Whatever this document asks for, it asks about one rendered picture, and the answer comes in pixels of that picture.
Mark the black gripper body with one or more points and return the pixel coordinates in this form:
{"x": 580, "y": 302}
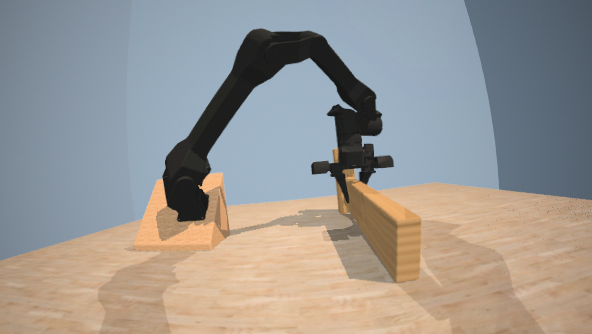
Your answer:
{"x": 322, "y": 167}

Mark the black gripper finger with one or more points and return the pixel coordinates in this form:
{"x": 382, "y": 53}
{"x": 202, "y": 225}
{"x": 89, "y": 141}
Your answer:
{"x": 342, "y": 184}
{"x": 365, "y": 176}

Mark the wooden post with slot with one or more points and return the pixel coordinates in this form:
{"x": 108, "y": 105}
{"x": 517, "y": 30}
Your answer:
{"x": 340, "y": 197}

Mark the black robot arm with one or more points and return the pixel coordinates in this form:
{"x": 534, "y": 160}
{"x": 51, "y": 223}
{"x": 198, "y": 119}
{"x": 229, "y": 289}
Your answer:
{"x": 261, "y": 56}

